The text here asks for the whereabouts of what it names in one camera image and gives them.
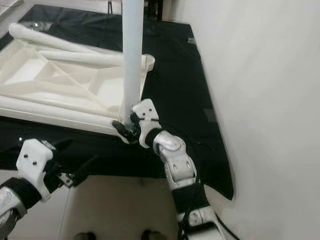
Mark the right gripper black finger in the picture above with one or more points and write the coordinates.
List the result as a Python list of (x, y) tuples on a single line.
[(122, 131)]

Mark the black tablecloth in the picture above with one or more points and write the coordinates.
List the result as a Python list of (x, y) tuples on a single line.
[(180, 90)]

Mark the clear tape patch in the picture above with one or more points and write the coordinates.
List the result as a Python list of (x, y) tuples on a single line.
[(210, 116)]

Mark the small clear tape strip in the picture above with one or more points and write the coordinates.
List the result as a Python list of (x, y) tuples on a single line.
[(191, 40)]

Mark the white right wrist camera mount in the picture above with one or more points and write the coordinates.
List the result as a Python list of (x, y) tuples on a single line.
[(147, 112)]

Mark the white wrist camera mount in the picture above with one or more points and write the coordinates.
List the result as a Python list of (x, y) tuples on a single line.
[(147, 112), (32, 160)]

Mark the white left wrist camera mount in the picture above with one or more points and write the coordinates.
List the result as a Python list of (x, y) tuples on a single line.
[(32, 160)]

